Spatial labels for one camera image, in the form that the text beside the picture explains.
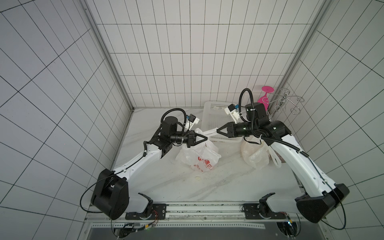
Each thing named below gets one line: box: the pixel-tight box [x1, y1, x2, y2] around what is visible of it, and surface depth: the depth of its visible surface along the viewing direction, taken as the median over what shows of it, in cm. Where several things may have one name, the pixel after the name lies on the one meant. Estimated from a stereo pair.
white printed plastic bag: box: [241, 134, 282, 169], surface depth 81 cm
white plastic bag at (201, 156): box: [176, 128, 222, 172], surface depth 72 cm
